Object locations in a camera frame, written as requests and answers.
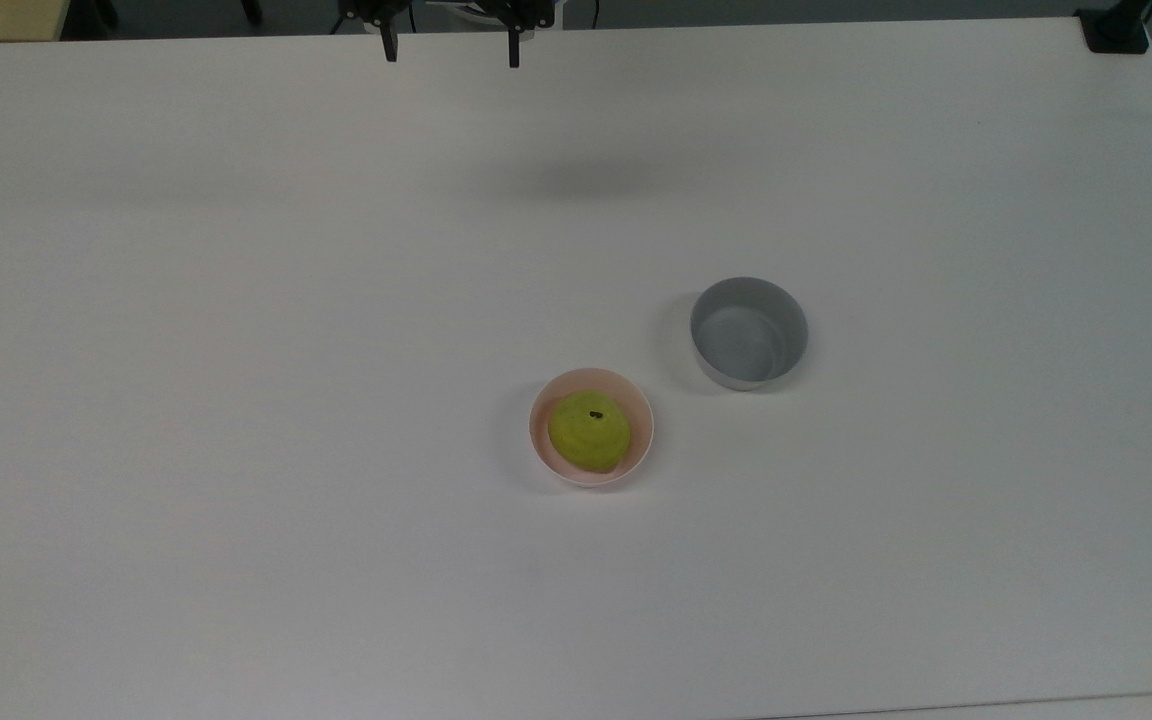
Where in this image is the green pear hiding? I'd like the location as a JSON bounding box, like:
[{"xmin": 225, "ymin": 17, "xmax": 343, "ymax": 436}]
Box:
[{"xmin": 547, "ymin": 390, "xmax": 633, "ymax": 474}]

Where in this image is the grey bowl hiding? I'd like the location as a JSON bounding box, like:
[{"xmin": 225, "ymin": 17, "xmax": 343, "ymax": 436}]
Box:
[{"xmin": 689, "ymin": 277, "xmax": 810, "ymax": 392}]

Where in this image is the pink bowl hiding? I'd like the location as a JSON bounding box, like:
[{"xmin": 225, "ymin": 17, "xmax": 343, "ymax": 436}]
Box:
[{"xmin": 528, "ymin": 367, "xmax": 656, "ymax": 489}]

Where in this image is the black camera pole with clamp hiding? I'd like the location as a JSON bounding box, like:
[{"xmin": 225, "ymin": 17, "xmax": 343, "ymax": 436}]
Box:
[{"xmin": 1075, "ymin": 0, "xmax": 1152, "ymax": 55}]

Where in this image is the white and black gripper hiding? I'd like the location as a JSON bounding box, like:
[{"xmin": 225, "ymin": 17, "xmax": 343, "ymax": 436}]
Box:
[{"xmin": 339, "ymin": 0, "xmax": 558, "ymax": 70}]

